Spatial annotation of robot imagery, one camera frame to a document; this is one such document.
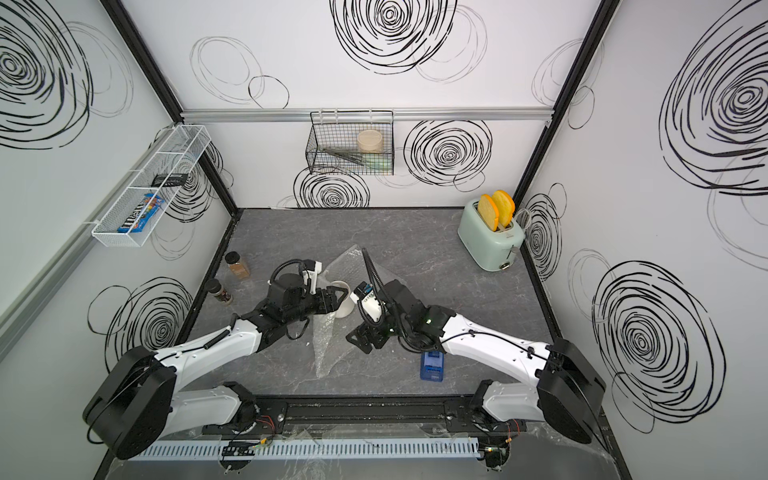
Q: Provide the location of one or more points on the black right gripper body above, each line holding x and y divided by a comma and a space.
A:
394, 325

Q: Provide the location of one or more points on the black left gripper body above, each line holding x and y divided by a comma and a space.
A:
309, 306

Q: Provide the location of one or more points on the white ceramic mug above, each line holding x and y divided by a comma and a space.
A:
346, 305

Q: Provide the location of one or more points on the clear bubble wrap sheet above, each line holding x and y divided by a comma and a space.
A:
330, 330

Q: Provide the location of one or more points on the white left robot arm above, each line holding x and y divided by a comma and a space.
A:
146, 395

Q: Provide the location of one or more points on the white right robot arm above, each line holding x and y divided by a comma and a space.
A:
553, 383

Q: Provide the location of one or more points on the blue tape dispenser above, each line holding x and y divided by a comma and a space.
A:
432, 366

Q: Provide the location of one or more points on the brown spice jar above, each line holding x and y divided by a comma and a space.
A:
237, 265

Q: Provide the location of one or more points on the dark spice jar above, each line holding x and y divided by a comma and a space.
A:
215, 288

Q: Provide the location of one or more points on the mint green toaster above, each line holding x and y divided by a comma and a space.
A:
491, 250

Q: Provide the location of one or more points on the front yellow toast slice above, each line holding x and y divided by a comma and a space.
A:
488, 212

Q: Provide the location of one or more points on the yellow toast slice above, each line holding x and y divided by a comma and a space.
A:
488, 212
505, 206

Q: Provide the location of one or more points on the green item in basket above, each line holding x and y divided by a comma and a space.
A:
378, 162

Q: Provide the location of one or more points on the rear yellow toast slice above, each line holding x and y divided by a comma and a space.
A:
505, 206

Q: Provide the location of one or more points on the beige round container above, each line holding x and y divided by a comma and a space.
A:
370, 141

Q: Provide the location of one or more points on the small black box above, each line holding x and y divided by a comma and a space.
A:
169, 180

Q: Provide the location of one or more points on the blue candy packet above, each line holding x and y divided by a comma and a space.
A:
137, 220

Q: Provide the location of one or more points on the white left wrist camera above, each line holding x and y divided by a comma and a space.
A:
310, 270

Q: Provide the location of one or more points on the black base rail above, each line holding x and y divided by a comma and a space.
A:
480, 414

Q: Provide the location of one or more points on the white slotted cable duct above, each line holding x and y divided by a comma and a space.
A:
307, 449

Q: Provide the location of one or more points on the black wire wall basket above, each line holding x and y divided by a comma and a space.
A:
331, 146

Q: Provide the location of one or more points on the white wire wall shelf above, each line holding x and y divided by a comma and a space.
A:
177, 150

